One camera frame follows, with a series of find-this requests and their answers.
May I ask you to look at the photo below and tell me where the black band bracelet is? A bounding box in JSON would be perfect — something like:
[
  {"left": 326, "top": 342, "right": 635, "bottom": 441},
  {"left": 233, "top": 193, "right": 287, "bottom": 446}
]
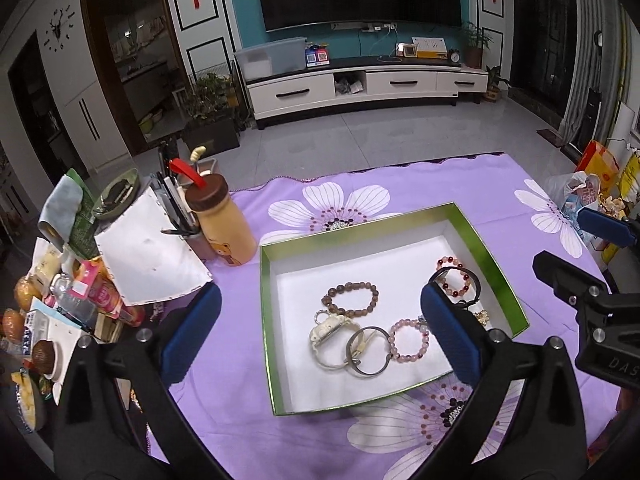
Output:
[{"left": 427, "top": 264, "right": 483, "bottom": 309}]

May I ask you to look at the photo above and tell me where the red agate bead bracelet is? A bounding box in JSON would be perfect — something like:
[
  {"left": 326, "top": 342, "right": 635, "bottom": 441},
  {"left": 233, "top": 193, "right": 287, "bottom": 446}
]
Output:
[{"left": 434, "top": 254, "right": 474, "bottom": 298}]

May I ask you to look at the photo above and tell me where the pink crystal bead bracelet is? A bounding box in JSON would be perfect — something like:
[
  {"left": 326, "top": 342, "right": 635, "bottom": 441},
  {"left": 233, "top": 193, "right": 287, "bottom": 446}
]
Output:
[{"left": 387, "top": 317, "right": 432, "bottom": 364}]

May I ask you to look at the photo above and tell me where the brown wooden bead bracelet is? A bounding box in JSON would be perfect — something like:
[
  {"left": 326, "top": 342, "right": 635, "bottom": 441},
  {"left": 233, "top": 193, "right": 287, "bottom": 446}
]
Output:
[{"left": 320, "top": 282, "right": 381, "bottom": 320}]

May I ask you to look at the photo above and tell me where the white plastic bag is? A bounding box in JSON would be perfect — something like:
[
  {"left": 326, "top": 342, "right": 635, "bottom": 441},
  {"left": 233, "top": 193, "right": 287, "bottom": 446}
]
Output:
[{"left": 542, "top": 171, "right": 601, "bottom": 243}]

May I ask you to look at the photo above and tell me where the orange snack bag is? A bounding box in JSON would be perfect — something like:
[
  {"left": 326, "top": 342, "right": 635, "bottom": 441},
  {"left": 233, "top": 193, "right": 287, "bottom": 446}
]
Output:
[{"left": 576, "top": 140, "right": 620, "bottom": 195}]

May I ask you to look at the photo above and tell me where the white small box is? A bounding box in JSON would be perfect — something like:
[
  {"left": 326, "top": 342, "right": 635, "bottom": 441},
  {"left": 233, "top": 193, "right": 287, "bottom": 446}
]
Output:
[{"left": 25, "top": 297, "right": 87, "bottom": 403}]

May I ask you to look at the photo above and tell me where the purple floral tablecloth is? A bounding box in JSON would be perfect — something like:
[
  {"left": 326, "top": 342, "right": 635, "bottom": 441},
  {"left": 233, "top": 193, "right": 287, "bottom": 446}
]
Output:
[{"left": 169, "top": 155, "right": 600, "bottom": 479}]

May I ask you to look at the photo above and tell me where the pink yogurt cup pack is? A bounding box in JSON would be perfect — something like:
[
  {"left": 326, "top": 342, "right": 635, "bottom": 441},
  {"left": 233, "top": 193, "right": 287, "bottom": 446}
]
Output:
[{"left": 70, "top": 257, "right": 145, "bottom": 327}]

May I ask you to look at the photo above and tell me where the white paper sheet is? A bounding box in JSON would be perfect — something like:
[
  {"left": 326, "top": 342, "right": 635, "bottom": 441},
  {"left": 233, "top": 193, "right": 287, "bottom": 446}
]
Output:
[{"left": 96, "top": 188, "right": 213, "bottom": 307}]

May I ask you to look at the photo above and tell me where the silver metal bangle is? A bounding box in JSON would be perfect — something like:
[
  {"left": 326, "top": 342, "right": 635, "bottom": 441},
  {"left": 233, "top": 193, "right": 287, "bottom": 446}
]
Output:
[{"left": 345, "top": 326, "right": 393, "bottom": 378}]

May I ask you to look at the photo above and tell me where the green cardboard box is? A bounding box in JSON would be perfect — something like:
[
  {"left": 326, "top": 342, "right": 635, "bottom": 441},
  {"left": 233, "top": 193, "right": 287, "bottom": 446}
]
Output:
[{"left": 259, "top": 203, "right": 529, "bottom": 416}]

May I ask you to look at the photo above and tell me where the light blue folded cloth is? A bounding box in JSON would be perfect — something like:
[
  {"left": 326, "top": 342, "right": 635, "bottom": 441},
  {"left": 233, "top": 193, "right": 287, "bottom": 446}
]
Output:
[{"left": 38, "top": 174, "right": 84, "bottom": 252}]

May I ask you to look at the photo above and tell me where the bear print drink bottle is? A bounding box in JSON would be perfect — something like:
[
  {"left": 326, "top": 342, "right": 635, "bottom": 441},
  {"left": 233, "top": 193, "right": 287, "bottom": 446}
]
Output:
[{"left": 169, "top": 158, "right": 258, "bottom": 266}]

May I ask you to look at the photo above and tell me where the small alarm clock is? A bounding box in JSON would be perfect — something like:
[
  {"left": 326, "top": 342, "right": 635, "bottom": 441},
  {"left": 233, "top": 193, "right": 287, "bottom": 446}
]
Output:
[{"left": 448, "top": 49, "right": 461, "bottom": 63}]

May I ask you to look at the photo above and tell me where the potted plant right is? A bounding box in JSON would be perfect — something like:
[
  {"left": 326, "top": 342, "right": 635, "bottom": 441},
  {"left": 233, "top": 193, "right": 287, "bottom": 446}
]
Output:
[{"left": 460, "top": 22, "right": 492, "bottom": 68}]

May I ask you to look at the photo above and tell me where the pen holder with pens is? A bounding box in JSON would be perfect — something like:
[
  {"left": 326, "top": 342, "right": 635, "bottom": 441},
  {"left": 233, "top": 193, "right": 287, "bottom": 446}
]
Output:
[{"left": 151, "top": 138, "right": 216, "bottom": 261}]

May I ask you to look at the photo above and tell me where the white tv cabinet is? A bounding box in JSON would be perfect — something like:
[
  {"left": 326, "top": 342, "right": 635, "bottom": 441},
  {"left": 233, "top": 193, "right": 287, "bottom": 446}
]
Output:
[{"left": 246, "top": 56, "right": 488, "bottom": 122}]

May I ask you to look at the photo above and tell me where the potted green plant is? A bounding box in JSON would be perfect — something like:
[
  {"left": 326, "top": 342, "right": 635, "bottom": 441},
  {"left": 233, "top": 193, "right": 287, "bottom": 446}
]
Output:
[{"left": 182, "top": 73, "right": 240, "bottom": 156}]

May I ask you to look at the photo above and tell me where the translucent plastic storage bin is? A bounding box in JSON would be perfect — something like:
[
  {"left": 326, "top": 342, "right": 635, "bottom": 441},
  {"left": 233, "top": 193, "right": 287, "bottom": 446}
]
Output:
[{"left": 234, "top": 37, "right": 306, "bottom": 82}]

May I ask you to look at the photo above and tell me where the cream beaded watch bracelet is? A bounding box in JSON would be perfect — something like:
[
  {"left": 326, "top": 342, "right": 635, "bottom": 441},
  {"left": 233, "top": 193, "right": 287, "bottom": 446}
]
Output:
[{"left": 308, "top": 309, "right": 362, "bottom": 372}]

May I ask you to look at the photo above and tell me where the deer wall clock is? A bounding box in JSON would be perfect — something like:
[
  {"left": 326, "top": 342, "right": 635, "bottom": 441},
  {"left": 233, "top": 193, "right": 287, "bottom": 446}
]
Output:
[{"left": 42, "top": 4, "right": 76, "bottom": 52}]

